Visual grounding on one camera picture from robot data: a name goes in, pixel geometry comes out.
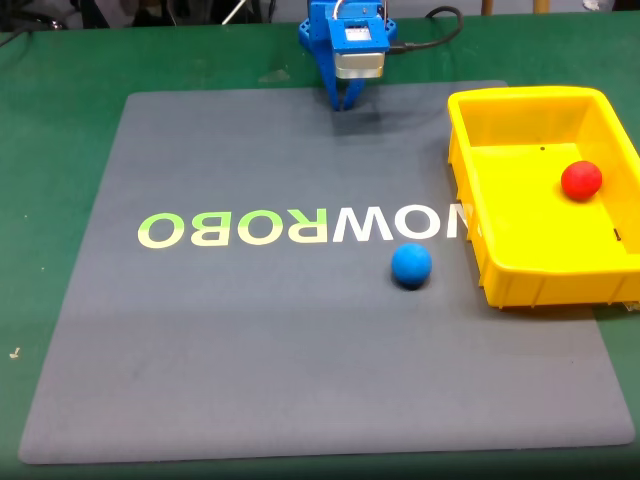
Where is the red ball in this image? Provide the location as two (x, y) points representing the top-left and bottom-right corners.
(560, 160), (604, 203)

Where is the blue ball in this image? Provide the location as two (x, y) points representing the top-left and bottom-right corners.
(390, 242), (433, 288)

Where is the yellow plastic bin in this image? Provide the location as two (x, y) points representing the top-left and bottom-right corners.
(446, 85), (640, 310)

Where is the grey mat with lettering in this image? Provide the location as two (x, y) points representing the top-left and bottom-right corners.
(18, 79), (636, 466)

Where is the silver camera box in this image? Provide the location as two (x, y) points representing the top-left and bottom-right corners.
(333, 49), (387, 81)

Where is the black camera cable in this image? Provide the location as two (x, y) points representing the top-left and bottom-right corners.
(387, 5), (464, 55)

